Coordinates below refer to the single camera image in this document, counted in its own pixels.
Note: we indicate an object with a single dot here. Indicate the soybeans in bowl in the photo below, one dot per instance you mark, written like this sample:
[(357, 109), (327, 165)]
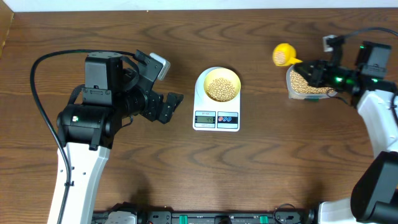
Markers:
[(221, 89)]

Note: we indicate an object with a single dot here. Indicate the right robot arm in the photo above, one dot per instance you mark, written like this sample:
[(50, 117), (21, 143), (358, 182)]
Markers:
[(374, 197)]

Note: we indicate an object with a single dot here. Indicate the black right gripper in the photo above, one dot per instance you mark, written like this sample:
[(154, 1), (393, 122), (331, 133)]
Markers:
[(317, 77)]

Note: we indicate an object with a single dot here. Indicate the soybeans in scoop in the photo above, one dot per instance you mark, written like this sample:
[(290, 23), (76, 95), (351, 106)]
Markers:
[(279, 58)]

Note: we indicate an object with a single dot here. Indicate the white digital kitchen scale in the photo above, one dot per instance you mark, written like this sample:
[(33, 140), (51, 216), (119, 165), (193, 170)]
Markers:
[(210, 115)]

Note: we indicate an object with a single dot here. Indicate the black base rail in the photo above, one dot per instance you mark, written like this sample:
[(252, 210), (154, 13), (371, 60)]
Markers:
[(285, 213)]

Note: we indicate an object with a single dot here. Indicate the clear plastic container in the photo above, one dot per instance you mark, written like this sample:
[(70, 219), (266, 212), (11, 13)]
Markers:
[(301, 96)]

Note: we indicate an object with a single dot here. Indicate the pale yellow bowl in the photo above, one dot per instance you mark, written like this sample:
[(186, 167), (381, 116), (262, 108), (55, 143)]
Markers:
[(223, 73)]

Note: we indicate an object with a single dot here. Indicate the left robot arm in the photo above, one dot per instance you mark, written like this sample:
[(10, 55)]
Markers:
[(116, 87)]

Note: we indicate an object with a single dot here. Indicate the green tape label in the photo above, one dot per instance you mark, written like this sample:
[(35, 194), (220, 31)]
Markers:
[(312, 99)]

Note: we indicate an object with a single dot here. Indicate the soybeans pile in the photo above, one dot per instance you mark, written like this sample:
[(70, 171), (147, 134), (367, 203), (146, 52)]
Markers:
[(299, 85)]

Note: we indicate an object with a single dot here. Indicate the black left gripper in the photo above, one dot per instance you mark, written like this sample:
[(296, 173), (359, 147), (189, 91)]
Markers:
[(152, 112)]

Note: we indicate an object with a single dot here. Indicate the yellow plastic measuring scoop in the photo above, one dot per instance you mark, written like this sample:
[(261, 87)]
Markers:
[(285, 55)]

